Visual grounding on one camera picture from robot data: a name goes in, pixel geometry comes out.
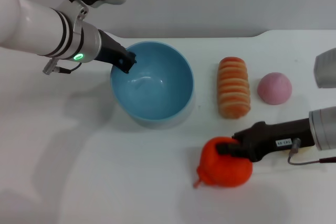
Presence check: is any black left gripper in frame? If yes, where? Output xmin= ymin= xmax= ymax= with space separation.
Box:
xmin=96 ymin=29 xmax=138 ymax=75

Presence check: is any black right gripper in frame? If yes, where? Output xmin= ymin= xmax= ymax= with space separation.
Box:
xmin=215 ymin=118 xmax=316 ymax=163

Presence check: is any orange toy fruit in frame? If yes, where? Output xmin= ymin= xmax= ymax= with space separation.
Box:
xmin=193 ymin=136 xmax=254 ymax=189

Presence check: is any blue bowl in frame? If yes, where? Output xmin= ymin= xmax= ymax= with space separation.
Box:
xmin=110 ymin=40 xmax=196 ymax=129

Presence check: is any orange striped bread roll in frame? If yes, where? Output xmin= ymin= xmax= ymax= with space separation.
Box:
xmin=217 ymin=56 xmax=251 ymax=119

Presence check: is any pink round bun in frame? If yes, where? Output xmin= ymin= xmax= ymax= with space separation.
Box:
xmin=257 ymin=72 xmax=293 ymax=105

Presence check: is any right arm cable with plug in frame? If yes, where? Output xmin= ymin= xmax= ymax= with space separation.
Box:
xmin=287 ymin=137 xmax=336 ymax=166

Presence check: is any arm cable with plug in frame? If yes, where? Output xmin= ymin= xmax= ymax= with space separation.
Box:
xmin=43 ymin=58 xmax=83 ymax=77
xmin=287 ymin=137 xmax=336 ymax=166

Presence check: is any left arm cable with plug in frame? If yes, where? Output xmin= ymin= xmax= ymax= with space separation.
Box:
xmin=43 ymin=58 xmax=83 ymax=77

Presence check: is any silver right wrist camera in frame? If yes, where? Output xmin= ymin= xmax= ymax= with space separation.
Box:
xmin=313 ymin=48 xmax=336 ymax=89

